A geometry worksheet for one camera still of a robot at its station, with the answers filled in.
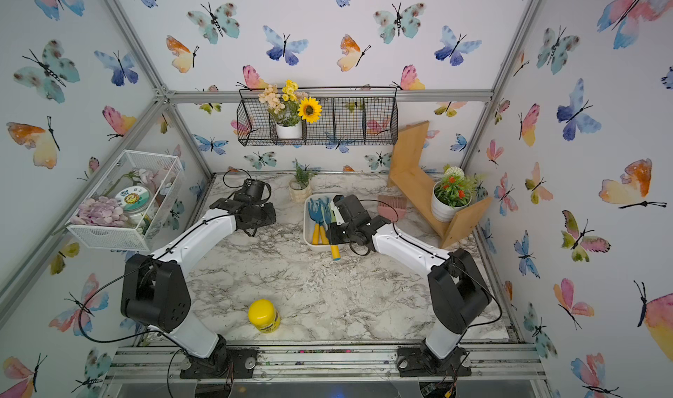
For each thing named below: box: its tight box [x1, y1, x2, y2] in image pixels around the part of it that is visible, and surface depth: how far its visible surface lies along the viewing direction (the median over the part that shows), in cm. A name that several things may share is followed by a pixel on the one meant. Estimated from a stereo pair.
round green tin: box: [114, 185, 154, 221], surface depth 67 cm
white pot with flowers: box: [257, 78, 323, 140], surface depth 86 cm
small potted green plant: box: [288, 157, 319, 204], surface depth 110 cm
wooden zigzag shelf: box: [388, 120, 494, 249], surface depth 107 cm
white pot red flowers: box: [431, 163, 479, 223], surface depth 87 cm
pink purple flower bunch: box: [70, 195, 129, 228], surface depth 61 cm
